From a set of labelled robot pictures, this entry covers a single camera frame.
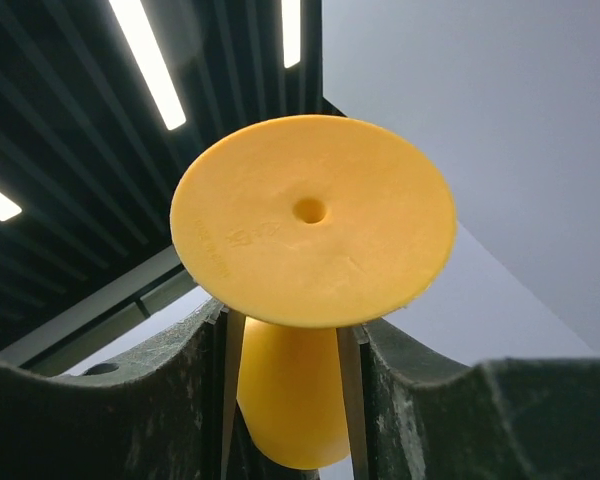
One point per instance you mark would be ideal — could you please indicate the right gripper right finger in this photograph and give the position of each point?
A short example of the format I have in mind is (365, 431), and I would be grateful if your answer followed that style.
(429, 417)

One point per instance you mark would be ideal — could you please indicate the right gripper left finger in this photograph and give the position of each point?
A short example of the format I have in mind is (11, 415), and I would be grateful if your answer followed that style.
(147, 413)

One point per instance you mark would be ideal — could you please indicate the orange plastic wine glass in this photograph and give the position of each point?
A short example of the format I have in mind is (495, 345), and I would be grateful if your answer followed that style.
(305, 225)

